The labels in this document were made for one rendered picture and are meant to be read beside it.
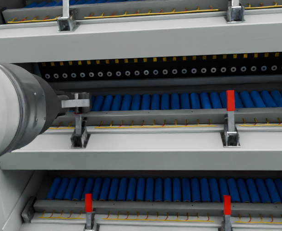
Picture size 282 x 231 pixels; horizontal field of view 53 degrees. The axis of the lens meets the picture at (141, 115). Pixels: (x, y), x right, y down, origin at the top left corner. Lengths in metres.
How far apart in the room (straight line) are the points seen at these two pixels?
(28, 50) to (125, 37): 0.17
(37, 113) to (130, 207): 0.38
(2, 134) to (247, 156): 0.39
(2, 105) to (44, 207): 0.48
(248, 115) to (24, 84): 0.40
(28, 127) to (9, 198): 0.39
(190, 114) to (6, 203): 0.40
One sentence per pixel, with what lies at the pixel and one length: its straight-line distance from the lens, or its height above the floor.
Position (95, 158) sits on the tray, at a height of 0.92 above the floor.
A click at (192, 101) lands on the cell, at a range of 0.59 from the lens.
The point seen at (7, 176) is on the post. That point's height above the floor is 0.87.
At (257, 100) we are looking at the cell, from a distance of 0.60.
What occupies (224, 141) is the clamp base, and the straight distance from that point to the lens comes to 0.51.
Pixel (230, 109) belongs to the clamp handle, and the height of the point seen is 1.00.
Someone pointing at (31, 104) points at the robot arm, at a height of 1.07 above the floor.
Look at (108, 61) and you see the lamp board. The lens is 0.62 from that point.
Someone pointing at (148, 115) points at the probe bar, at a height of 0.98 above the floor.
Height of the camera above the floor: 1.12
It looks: 15 degrees down
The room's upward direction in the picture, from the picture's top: 3 degrees counter-clockwise
